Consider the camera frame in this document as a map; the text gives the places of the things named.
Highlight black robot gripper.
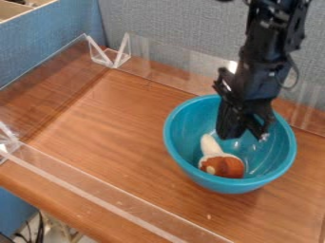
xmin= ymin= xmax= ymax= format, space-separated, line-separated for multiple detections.
xmin=212 ymin=55 xmax=299 ymax=141

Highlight brown and white toy mushroom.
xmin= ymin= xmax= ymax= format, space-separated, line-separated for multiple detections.
xmin=198 ymin=134 xmax=244 ymax=178

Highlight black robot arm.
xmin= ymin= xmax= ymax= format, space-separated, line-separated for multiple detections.
xmin=212 ymin=0 xmax=311 ymax=140

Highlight blue plastic bowl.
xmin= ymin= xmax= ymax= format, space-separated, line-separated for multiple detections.
xmin=162 ymin=95 xmax=297 ymax=195

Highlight clear acrylic back barrier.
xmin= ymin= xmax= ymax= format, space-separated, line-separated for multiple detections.
xmin=121 ymin=33 xmax=325 ymax=111

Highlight clear acrylic barrier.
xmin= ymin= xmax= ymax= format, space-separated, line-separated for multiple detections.
xmin=121 ymin=33 xmax=325 ymax=111
xmin=0 ymin=122 xmax=234 ymax=243

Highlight clear acrylic front barrier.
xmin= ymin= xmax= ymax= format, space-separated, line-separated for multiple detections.
xmin=0 ymin=122 xmax=234 ymax=243

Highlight blue partition panel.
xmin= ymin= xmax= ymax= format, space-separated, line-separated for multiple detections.
xmin=0 ymin=0 xmax=105 ymax=88

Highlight clear acrylic corner bracket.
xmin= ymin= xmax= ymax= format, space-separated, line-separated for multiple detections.
xmin=85 ymin=33 xmax=132 ymax=68

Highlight black cables under table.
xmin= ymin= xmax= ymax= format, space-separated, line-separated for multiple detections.
xmin=0 ymin=211 xmax=48 ymax=243

